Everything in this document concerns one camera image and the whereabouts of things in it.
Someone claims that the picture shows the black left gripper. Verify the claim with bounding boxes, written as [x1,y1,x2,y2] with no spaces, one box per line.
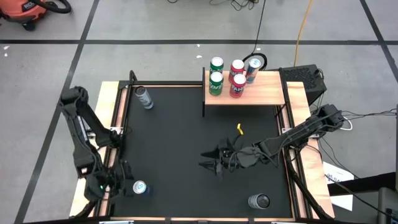
[104,174,150,199]

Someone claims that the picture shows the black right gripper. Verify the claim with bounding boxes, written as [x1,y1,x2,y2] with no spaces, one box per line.
[198,149,242,180]

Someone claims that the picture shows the blue silver Red Bull can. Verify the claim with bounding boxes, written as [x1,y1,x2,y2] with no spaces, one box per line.
[245,58,262,84]
[132,179,152,195]

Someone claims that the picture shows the green Sprite can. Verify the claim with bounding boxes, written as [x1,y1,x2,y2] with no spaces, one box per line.
[208,71,224,96]
[209,56,224,75]

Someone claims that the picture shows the red Fanta strawberry can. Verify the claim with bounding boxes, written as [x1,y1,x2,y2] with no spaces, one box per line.
[229,73,247,99]
[229,58,246,83]

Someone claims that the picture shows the white slim energy drink can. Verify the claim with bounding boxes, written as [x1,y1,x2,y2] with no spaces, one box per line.
[134,86,155,110]

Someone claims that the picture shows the grey beverage can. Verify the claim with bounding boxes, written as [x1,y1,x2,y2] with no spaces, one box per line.
[248,193,271,210]

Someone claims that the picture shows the wooden shelf board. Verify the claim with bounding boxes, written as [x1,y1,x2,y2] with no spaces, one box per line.
[204,70,286,106]

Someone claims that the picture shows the black perforated computer case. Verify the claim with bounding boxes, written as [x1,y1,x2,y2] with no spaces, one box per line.
[278,64,328,106]

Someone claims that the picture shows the white paper sheet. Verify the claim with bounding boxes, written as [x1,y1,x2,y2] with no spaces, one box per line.
[329,193,354,212]
[322,161,355,185]

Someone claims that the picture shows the grey box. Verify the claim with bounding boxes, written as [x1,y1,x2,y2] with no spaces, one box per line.
[377,186,398,224]

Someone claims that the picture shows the orange shop vacuum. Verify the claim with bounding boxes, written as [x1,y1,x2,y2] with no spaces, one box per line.
[0,0,47,31]

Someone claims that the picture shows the black table frame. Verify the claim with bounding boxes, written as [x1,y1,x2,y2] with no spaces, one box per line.
[93,70,335,222]

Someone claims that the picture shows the black hanging cable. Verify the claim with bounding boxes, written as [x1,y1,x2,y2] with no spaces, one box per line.
[241,0,269,72]

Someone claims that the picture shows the yellow hanging cable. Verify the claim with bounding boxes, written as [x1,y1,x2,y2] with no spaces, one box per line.
[294,0,313,67]

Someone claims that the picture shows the black vacuum hose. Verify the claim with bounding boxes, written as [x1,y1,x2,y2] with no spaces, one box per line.
[30,0,72,15]

